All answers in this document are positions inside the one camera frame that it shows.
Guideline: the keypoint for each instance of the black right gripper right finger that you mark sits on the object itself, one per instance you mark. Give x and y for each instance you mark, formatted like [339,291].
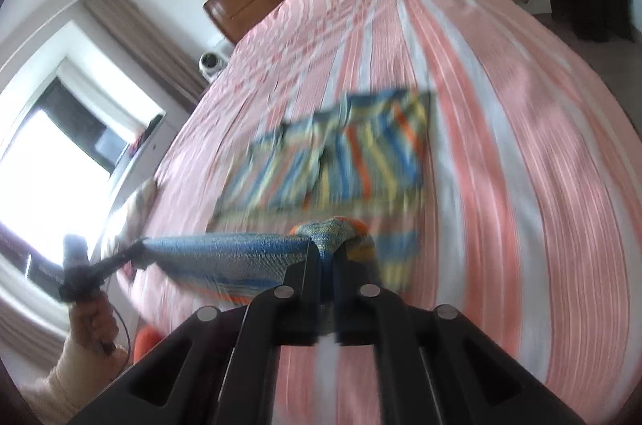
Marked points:
[435,366]

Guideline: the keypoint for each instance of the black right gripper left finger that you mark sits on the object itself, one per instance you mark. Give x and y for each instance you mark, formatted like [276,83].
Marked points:
[219,367]

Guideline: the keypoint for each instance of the striped knitted sweater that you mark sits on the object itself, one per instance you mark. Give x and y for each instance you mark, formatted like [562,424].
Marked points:
[354,172]

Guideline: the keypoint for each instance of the person's left hand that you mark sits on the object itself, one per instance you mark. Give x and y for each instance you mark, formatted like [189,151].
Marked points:
[94,328]

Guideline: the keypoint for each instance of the chevron patterned pillow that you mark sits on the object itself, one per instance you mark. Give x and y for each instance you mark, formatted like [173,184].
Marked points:
[126,224]

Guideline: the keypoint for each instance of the white window-side cabinet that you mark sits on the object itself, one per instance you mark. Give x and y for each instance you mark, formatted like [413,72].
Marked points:
[141,160]

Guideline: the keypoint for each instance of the pink striped bed cover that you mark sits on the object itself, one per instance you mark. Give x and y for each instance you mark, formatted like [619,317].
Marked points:
[491,165]

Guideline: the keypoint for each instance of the beige curtain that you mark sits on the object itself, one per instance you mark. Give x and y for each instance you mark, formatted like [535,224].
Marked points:
[163,60]

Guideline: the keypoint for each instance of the small white fan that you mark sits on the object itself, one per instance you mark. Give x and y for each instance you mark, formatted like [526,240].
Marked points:
[211,65]

